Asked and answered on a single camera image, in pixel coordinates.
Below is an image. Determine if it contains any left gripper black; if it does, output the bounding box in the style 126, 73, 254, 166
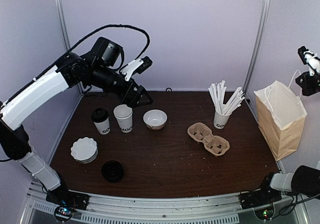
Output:
89, 64, 154, 109

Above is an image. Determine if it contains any brown paper bag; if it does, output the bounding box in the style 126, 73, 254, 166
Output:
254, 80, 308, 161

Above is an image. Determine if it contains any black plastic cup lid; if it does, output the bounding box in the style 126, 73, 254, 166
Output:
91, 108, 109, 123

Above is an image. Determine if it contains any white paper coffee cup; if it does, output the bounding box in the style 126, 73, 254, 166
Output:
92, 117, 111, 135

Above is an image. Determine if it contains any brown pulp cup carrier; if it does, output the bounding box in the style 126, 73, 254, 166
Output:
187, 122, 230, 157

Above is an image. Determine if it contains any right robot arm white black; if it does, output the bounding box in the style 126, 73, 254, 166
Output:
254, 80, 320, 205

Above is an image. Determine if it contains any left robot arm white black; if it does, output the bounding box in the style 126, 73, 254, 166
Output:
0, 37, 153, 206

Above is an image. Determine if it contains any white round ceramic bowl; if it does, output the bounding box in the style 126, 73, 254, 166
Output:
143, 109, 168, 131

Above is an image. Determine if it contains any stack of white paper cups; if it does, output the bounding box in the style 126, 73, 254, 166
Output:
113, 104, 133, 133

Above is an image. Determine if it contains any bundle of white wrapped straws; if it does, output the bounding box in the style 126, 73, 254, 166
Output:
208, 80, 245, 116

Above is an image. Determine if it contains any white cup holding straws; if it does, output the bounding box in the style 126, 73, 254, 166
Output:
213, 110, 230, 129

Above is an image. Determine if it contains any white scalloped ceramic dish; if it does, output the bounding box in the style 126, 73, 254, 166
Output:
70, 137, 99, 164

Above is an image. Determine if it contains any stack of black lids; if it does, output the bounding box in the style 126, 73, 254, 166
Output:
101, 160, 124, 183

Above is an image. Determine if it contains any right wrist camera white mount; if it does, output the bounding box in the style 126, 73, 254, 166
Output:
297, 46, 320, 76

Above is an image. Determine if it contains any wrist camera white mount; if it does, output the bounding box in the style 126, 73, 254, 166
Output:
297, 46, 320, 76
119, 56, 153, 82

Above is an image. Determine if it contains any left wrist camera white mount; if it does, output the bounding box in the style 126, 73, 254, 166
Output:
119, 56, 153, 82

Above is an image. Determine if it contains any right aluminium corner post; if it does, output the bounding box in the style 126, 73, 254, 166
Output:
243, 0, 271, 94

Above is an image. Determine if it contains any aluminium corner post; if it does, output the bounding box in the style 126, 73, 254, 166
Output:
243, 0, 271, 94
51, 0, 85, 96

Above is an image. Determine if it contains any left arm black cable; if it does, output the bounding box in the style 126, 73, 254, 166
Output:
32, 23, 151, 82

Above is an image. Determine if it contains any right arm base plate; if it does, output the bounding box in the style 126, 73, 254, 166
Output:
238, 187, 282, 210

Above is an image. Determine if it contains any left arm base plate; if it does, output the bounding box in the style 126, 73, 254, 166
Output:
45, 190, 90, 211

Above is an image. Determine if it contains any aluminium front rail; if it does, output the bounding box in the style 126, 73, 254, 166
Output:
18, 182, 310, 224

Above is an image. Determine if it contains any left aluminium corner post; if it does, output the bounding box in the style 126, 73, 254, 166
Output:
51, 0, 85, 96

